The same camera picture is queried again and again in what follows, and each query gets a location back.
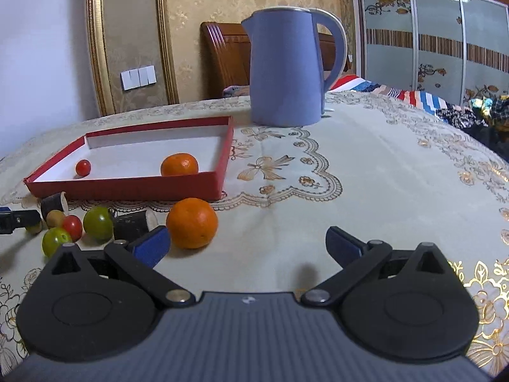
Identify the wooden bed headboard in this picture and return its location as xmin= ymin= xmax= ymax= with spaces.
xmin=200 ymin=22 xmax=352 ymax=100

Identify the cream embroidered lace tablecloth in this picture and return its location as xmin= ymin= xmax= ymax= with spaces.
xmin=0 ymin=89 xmax=509 ymax=382

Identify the lilac electric kettle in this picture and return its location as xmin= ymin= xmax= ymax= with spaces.
xmin=241 ymin=7 xmax=348 ymax=128

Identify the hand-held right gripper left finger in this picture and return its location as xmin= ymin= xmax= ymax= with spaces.
xmin=43 ymin=225 xmax=196 ymax=308

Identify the pile of clothes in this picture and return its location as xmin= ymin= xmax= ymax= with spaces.
xmin=222 ymin=84 xmax=252 ymax=98

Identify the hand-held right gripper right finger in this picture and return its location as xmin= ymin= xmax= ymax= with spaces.
xmin=300 ymin=226 xmax=458 ymax=307

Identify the striped colourful blanket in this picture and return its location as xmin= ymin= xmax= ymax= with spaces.
xmin=328 ymin=74 xmax=478 ymax=128

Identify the green tomato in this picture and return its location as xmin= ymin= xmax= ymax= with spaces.
xmin=83 ymin=206 xmax=115 ymax=242
xmin=42 ymin=227 xmax=73 ymax=258

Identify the white wall light switch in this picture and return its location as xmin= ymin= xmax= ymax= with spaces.
xmin=120 ymin=66 xmax=157 ymax=91

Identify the dark floral cloth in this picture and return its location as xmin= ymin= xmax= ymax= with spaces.
xmin=435 ymin=95 xmax=509 ymax=150

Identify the orange mandarin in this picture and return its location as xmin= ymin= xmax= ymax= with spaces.
xmin=161 ymin=153 xmax=199 ymax=176
xmin=166 ymin=198 xmax=219 ymax=250

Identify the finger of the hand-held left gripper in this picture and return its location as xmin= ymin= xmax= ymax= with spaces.
xmin=0 ymin=206 xmax=43 ymax=235

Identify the wardrobe with floral glass doors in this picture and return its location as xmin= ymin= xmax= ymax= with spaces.
xmin=353 ymin=0 xmax=509 ymax=107

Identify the gold wall frame moulding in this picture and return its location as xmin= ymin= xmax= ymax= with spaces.
xmin=85 ymin=0 xmax=179 ymax=116

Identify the red cardboard box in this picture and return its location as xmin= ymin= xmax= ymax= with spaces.
xmin=23 ymin=116 xmax=235 ymax=202

